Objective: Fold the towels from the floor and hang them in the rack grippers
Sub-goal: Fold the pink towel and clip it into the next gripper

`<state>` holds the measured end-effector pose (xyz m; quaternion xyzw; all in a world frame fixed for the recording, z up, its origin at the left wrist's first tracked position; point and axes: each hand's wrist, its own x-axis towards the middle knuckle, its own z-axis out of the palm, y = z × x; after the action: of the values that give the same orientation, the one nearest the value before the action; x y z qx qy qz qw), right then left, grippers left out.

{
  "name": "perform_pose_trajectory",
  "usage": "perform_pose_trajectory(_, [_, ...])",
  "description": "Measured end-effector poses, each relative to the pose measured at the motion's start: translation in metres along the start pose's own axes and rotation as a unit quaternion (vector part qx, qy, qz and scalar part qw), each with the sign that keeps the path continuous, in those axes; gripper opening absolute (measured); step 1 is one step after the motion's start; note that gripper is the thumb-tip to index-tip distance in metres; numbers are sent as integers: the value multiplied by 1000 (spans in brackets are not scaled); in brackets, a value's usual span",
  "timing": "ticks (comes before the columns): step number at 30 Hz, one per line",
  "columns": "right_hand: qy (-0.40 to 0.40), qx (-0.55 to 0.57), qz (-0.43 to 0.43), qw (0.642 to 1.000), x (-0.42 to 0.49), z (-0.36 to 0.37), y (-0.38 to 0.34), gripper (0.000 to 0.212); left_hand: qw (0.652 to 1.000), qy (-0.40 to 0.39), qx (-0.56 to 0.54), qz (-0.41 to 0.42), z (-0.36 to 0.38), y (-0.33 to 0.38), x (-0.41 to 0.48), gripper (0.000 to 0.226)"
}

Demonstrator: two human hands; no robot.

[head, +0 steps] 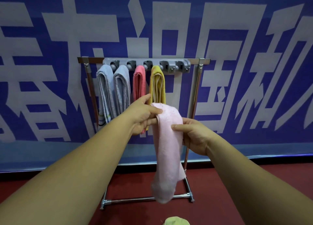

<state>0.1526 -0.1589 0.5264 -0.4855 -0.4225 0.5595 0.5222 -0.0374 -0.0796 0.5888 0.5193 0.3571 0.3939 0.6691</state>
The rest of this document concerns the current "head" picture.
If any person's right hand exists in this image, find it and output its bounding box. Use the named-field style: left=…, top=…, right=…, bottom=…
left=171, top=117, right=216, bottom=156

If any person's left hand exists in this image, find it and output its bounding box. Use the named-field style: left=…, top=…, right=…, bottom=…
left=123, top=93, right=163, bottom=136

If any pink towel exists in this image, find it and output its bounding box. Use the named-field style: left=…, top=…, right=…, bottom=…
left=132, top=65, right=147, bottom=135

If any plain light blue towel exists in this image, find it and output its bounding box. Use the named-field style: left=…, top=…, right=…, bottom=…
left=113, top=65, right=131, bottom=115

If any yellow towel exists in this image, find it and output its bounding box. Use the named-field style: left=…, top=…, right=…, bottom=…
left=146, top=65, right=167, bottom=131

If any white printed towel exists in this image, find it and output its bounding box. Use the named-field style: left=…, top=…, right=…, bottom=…
left=149, top=102, right=187, bottom=204

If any striped light blue towel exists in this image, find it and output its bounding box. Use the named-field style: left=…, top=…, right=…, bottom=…
left=96, top=65, right=118, bottom=128

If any metal towel rack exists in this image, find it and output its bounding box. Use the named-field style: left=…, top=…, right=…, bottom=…
left=78, top=56, right=211, bottom=210

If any pale green towel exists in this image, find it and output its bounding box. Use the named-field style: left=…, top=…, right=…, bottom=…
left=163, top=216, right=191, bottom=225

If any person's right forearm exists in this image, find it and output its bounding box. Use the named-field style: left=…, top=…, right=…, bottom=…
left=205, top=137, right=313, bottom=225

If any person's left forearm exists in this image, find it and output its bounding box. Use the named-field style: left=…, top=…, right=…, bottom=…
left=0, top=113, right=135, bottom=225

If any grey plastic clip strip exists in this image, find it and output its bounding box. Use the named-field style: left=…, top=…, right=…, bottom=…
left=102, top=58, right=191, bottom=74

